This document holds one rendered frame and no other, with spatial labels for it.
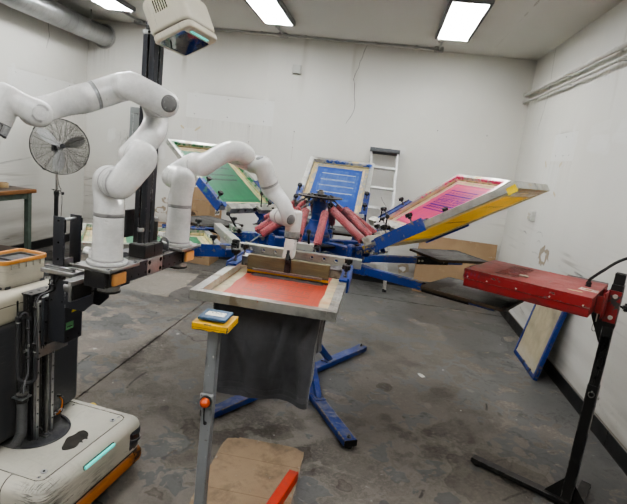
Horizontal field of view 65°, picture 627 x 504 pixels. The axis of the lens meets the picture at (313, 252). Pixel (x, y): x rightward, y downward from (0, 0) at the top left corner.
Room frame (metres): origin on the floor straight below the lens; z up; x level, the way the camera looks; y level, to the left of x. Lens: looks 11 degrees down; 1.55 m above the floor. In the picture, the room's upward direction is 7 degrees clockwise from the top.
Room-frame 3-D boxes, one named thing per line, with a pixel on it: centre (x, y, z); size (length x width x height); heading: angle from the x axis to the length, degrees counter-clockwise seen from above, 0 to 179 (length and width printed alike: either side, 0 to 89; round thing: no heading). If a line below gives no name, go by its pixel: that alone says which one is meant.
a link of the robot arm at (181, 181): (1.99, 0.57, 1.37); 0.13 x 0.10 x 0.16; 38
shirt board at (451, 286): (2.84, -0.54, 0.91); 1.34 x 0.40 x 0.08; 53
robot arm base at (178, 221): (1.98, 0.58, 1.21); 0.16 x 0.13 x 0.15; 76
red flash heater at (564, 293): (2.39, -1.14, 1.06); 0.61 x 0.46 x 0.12; 53
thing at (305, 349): (1.91, 0.16, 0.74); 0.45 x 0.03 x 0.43; 83
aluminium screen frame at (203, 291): (2.20, 0.13, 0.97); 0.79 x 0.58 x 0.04; 173
